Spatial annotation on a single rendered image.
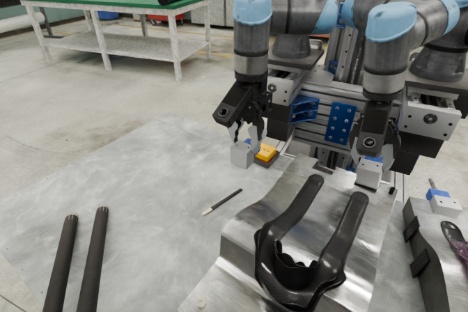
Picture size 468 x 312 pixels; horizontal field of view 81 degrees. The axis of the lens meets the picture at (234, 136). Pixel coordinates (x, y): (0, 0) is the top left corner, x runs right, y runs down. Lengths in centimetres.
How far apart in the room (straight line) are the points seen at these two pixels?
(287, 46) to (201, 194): 63
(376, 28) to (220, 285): 54
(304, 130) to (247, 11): 75
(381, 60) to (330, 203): 33
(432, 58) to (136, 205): 99
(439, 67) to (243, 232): 80
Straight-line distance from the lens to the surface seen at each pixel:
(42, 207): 92
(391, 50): 57
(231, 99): 61
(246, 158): 69
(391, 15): 56
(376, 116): 62
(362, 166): 72
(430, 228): 79
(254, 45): 58
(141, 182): 88
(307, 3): 68
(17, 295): 185
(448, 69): 108
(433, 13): 64
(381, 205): 73
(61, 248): 73
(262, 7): 57
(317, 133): 121
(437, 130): 102
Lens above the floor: 137
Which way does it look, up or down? 34 degrees down
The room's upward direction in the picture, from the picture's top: straight up
